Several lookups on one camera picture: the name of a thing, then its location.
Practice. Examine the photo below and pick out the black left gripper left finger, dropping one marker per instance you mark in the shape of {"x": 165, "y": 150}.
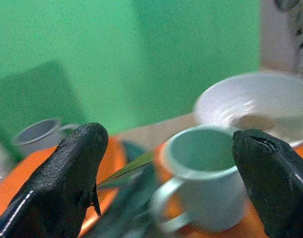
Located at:
{"x": 62, "y": 178}

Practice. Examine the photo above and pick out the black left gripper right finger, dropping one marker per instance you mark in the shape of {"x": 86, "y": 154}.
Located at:
{"x": 272, "y": 173}

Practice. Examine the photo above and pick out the orange round plate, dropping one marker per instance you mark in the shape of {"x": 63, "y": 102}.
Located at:
{"x": 111, "y": 168}
{"x": 243, "y": 223}

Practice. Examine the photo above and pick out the white ceramic bowl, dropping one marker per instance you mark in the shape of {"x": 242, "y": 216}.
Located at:
{"x": 260, "y": 104}

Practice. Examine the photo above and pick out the green chair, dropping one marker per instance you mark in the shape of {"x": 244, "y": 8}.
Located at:
{"x": 32, "y": 96}

